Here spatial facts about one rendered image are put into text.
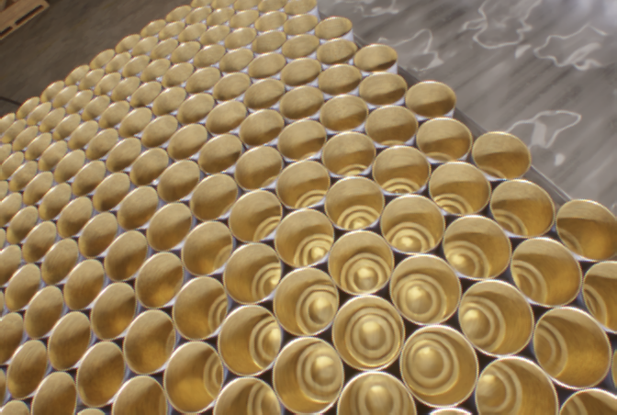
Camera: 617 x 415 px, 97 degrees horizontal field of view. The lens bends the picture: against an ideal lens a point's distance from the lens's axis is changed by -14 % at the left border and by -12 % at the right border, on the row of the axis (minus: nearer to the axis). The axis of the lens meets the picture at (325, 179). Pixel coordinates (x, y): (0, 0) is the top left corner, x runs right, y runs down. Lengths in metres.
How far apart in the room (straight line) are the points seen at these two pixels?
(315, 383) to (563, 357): 0.27
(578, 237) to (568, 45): 0.41
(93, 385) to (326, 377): 0.28
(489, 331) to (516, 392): 0.06
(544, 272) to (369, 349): 0.22
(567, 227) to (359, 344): 0.29
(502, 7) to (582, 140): 0.36
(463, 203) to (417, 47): 0.36
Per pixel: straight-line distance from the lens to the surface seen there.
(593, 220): 0.44
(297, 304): 0.41
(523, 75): 0.66
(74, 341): 0.54
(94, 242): 0.56
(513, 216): 0.46
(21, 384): 0.57
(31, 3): 7.60
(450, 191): 0.45
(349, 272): 0.41
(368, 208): 0.43
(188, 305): 0.42
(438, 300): 0.40
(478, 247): 0.43
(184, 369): 0.42
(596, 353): 0.39
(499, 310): 0.42
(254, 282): 0.44
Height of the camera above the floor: 1.51
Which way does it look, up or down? 58 degrees down
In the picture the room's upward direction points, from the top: 24 degrees counter-clockwise
